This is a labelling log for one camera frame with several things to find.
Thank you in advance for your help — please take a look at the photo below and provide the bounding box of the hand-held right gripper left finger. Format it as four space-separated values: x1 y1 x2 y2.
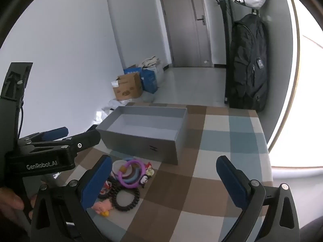
30 154 113 242

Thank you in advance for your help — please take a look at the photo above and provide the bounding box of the black backpack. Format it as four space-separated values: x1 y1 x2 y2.
228 14 269 113

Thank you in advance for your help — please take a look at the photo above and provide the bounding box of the white round bangle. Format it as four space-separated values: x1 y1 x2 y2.
112 159 132 180

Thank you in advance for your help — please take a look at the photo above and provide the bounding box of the blue carton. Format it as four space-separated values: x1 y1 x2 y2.
124 66 143 75
139 69 159 94

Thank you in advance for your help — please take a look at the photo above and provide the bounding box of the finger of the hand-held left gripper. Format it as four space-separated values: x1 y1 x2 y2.
17 127 69 143
64 130 101 155

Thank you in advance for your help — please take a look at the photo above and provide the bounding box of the checked tablecloth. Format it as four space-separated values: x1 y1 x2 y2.
52 103 274 242

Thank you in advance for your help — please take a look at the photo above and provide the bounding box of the brown cardboard box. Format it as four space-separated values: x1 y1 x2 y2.
112 73 144 100

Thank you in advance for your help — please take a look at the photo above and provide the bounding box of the grey cardboard box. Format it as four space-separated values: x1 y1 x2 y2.
96 106 188 165

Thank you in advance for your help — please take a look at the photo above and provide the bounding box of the black coat rack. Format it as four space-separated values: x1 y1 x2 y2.
214 0 236 104

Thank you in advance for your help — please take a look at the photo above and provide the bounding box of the grey door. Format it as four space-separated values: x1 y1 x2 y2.
157 0 212 68

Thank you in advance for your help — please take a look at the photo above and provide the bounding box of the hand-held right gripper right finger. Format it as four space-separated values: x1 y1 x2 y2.
216 155 301 242

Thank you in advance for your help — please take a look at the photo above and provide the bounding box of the light blue bracelet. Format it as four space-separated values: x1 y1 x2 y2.
123 168 143 185

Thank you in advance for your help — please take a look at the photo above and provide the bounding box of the black cable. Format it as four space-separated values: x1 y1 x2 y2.
18 100 25 138

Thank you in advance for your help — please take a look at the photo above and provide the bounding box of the person's left hand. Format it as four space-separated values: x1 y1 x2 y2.
0 187 37 218

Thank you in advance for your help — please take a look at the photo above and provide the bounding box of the purple ring bracelet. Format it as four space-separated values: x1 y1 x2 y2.
119 159 147 189

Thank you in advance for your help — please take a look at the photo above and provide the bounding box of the pink pig toy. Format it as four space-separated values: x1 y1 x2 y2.
91 199 112 213

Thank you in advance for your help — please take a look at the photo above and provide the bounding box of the arched gold-framed mirror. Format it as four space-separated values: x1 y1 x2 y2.
267 0 323 168

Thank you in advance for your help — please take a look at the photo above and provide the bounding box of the white tote bag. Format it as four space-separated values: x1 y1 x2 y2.
137 56 162 68

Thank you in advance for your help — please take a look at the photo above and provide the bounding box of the white plastic sheet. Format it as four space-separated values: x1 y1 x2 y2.
92 98 132 131

